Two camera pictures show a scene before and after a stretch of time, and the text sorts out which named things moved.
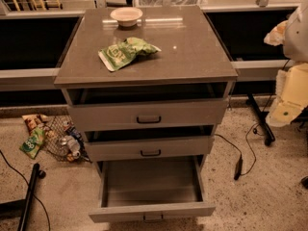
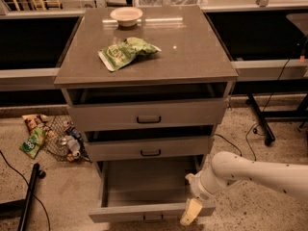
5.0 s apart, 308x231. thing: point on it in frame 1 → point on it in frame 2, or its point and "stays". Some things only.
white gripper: [296, 38] → [201, 189]
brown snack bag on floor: [33, 120] stays
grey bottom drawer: [151, 190] stays
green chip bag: [125, 51] stays
